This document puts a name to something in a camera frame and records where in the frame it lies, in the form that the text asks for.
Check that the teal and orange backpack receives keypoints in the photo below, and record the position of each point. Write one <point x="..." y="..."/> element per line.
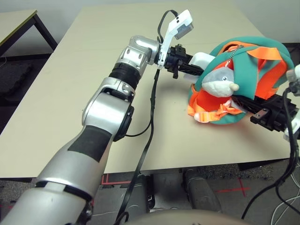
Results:
<point x="243" y="77"/>

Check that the dark grey robot leg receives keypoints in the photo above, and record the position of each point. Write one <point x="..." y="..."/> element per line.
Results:
<point x="201" y="192"/>
<point x="140" y="194"/>

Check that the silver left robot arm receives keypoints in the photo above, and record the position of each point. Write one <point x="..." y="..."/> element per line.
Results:
<point x="100" y="112"/>

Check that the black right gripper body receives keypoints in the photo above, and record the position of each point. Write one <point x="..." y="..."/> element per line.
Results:
<point x="276" y="112"/>

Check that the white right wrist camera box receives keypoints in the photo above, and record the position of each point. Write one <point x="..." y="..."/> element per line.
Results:
<point x="294" y="73"/>

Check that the beige black-framed side table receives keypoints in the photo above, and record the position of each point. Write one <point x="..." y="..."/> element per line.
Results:
<point x="14" y="23"/>

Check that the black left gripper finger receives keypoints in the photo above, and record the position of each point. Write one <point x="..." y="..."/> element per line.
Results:
<point x="191" y="69"/>
<point x="189" y="57"/>

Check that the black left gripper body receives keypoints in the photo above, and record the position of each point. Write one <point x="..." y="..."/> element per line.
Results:
<point x="174" y="56"/>

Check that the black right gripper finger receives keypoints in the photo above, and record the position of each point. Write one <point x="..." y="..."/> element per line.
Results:
<point x="250" y="100"/>
<point x="254" y="108"/>

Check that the white pencil case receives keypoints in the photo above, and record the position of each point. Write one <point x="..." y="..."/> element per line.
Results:
<point x="201" y="59"/>

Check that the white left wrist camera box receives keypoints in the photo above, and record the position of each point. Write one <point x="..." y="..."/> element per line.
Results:
<point x="180" y="23"/>

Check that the dark grey robot right leg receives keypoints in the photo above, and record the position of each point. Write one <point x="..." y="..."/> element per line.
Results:
<point x="201" y="192"/>

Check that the red floor tape cross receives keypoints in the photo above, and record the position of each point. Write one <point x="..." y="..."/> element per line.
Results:
<point x="241" y="188"/>

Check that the beige robot torso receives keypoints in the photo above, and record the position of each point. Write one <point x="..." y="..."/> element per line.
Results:
<point x="182" y="218"/>

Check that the grey white plush toy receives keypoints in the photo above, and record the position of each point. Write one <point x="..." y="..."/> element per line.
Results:
<point x="215" y="85"/>

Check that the dark grey robot left leg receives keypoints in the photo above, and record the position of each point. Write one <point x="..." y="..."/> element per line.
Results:
<point x="140" y="194"/>

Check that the black foam floor mat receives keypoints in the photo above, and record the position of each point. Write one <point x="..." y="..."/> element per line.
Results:
<point x="14" y="79"/>

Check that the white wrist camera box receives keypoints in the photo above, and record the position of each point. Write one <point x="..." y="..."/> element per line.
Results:
<point x="180" y="23"/>
<point x="294" y="73"/>

